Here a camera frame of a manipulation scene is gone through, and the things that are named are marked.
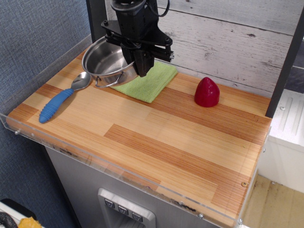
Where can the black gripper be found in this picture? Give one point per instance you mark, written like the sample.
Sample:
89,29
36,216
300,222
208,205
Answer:
136,28

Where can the stainless steel pan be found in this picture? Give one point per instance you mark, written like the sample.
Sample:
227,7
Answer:
105,63

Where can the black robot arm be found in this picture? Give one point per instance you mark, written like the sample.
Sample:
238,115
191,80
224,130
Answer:
133,3

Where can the green folded cloth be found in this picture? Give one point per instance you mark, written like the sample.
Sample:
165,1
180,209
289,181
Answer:
147,88

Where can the red cone shaped toy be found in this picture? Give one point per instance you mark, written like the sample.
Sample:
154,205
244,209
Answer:
207,93

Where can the grey toy fridge cabinet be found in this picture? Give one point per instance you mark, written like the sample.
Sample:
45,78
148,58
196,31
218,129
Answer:
82,182

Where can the silver dispenser button panel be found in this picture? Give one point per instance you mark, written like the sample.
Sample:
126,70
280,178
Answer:
119,212

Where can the white ridged side counter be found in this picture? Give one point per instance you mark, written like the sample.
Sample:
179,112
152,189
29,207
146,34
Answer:
282,157

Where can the yellow object at corner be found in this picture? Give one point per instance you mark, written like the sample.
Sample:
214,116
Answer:
29,223

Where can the blue handled metal spoon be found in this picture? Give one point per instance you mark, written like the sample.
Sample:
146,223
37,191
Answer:
82,81

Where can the black left vertical post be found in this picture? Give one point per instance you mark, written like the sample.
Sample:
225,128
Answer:
96,14

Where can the black vertical post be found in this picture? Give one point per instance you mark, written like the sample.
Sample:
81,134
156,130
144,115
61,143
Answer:
96,14
287,66

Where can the black right vertical post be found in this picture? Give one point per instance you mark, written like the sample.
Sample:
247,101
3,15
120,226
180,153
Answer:
287,66

